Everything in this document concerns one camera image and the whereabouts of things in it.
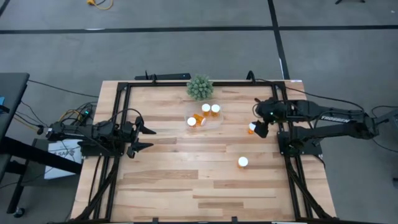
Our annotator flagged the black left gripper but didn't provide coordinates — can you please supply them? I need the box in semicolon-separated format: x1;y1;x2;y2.
119;116;157;159

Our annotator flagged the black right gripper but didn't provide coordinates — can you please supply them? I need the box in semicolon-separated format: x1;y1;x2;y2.
254;96;289;139

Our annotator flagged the clear plastic basket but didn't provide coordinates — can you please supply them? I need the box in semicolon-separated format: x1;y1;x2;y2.
183;101;224;131

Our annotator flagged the green artificial plant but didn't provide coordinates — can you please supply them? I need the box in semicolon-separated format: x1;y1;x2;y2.
185;73;215;102

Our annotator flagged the white cardboard box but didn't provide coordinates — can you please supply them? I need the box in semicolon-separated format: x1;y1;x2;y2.
43;139;84;180

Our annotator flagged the black desk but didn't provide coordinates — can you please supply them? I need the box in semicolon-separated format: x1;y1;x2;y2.
0;72;83;218

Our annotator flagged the black aluminium table frame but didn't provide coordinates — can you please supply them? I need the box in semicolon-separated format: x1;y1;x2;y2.
71;79;336;224

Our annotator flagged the black cable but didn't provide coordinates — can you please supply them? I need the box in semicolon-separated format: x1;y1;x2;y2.
27;79;100;99
253;77;366;112

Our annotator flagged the yellow floor cable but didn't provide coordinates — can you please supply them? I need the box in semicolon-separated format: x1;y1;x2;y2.
86;0;114;11

